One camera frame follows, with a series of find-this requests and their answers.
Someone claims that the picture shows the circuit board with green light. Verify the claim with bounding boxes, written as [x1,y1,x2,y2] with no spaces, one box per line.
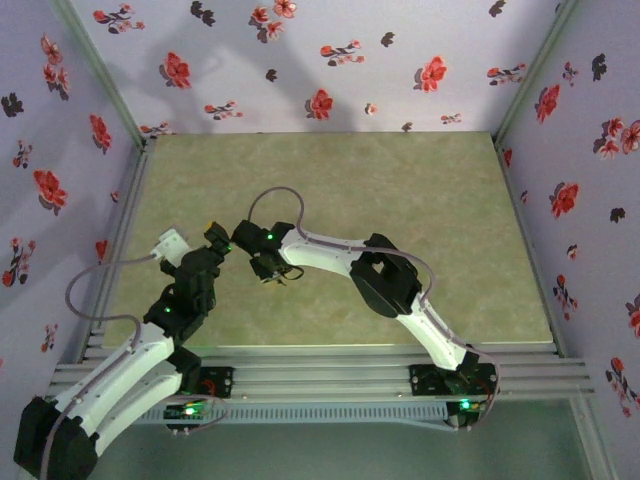
[164,402,211,421]
[449,398,489,416]

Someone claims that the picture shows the grey right arm cable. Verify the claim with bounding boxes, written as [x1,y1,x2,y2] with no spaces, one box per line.
[248,186,501,432]

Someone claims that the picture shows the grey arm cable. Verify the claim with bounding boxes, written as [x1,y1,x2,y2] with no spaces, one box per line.
[248,186,501,432]
[39,249,229,480]

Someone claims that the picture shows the grey left arm cable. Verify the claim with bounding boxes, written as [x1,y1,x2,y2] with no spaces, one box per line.
[39,249,229,480]

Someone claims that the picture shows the aluminium side rail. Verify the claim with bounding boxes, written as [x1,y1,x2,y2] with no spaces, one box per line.
[494,139,569,356]
[79,139,156,361]

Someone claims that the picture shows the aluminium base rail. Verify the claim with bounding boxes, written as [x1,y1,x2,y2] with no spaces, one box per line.
[48,344,596,401]

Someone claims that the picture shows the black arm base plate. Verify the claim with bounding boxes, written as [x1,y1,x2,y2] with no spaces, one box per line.
[172,366,235,400]
[409,364,501,399]

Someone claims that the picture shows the grey slotted cable duct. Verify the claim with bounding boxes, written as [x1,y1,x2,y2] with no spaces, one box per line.
[134,403,449,426]

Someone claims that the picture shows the aluminium frame post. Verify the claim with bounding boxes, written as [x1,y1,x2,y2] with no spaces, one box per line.
[492,0,581,144]
[49,0,151,149]

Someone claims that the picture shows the aluminium lower frame bar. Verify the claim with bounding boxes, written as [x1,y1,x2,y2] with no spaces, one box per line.
[569,394,617,480]

